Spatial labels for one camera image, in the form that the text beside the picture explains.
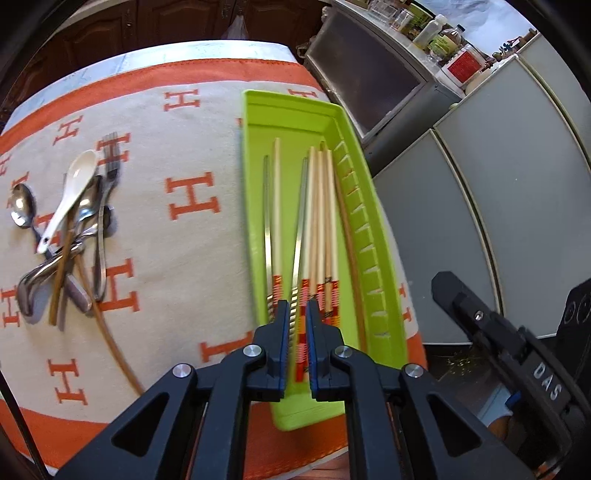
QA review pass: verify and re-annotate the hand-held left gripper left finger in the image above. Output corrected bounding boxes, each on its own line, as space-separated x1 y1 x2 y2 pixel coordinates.
55 300 291 480

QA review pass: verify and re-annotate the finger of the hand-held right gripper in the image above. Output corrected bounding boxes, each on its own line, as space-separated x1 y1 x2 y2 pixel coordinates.
431 271 527 356

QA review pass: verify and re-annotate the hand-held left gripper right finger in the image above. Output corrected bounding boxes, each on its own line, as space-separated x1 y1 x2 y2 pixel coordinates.
307 300 541 480

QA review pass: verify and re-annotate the red patterned wooden chopstick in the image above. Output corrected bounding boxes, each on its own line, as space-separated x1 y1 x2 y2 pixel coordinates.
315 148 325 319
323 142 341 329
295 146 317 386
273 137 283 308

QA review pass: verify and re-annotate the green plastic utensil tray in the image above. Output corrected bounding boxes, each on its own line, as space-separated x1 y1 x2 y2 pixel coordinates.
240 89 409 431

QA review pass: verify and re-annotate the metal fork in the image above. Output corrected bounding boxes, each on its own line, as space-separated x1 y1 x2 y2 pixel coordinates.
95 131 122 301

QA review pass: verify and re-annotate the large metal soup spoon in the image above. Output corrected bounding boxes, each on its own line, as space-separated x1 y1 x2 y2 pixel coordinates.
17 242 93 317

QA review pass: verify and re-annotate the white ceramic spoon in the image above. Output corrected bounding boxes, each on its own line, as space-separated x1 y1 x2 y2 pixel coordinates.
36 150 99 254

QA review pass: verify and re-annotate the grey refrigerator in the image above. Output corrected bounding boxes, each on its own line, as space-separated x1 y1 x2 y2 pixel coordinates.
369 30 591 347

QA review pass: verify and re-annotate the orange and white printed tablecloth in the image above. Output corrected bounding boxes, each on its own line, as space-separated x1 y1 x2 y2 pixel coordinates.
0 58 428 480

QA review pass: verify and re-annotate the red label plastic jug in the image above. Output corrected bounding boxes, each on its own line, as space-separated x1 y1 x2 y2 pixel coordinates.
441 44 490 88

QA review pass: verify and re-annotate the green label bottle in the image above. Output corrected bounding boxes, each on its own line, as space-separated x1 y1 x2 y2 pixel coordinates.
427 25 462 58

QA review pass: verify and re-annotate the white plastic bottle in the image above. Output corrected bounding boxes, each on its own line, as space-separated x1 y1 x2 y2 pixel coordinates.
413 14 448 47

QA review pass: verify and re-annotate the dark glass jar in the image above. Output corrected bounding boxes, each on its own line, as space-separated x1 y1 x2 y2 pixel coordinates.
392 7 416 33

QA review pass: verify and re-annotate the white plastic bag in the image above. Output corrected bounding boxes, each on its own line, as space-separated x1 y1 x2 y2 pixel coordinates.
222 14 250 42

